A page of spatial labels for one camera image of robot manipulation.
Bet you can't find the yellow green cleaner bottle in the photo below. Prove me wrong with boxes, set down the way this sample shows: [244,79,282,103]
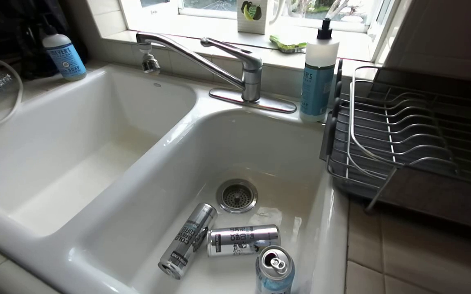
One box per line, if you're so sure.
[236,0,270,36]

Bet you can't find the chrome sink faucet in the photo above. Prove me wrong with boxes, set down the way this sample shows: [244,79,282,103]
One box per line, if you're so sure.
[134,32,300,115]

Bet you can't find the white double basin sink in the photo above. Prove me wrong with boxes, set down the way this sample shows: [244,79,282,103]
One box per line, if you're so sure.
[0,63,352,294]

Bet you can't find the pump bottle with blue label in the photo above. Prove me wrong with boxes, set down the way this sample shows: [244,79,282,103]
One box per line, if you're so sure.
[298,17,342,125]

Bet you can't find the blue bottle with white cap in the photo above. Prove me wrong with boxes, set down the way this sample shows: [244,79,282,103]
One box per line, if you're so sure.
[41,32,89,82]

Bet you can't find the perforated metal drain strainer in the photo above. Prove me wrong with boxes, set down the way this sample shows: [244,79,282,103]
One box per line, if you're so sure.
[216,179,260,216]

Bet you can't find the silver can with dark print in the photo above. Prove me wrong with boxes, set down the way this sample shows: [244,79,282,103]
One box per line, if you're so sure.
[206,224,283,259]

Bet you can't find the silver slim can grey label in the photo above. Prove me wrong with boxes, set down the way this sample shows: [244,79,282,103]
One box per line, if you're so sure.
[157,201,218,281]

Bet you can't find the light blue opened can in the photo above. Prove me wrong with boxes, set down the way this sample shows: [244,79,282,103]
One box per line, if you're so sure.
[254,246,298,294]

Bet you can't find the clear glass at left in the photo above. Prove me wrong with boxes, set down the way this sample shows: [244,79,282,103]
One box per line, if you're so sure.
[0,58,27,134]

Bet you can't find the white window frame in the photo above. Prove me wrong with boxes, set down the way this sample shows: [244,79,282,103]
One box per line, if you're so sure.
[85,0,413,64]

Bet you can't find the metal wire dish rack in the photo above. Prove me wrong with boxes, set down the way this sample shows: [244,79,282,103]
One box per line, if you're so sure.
[319,59,471,236]

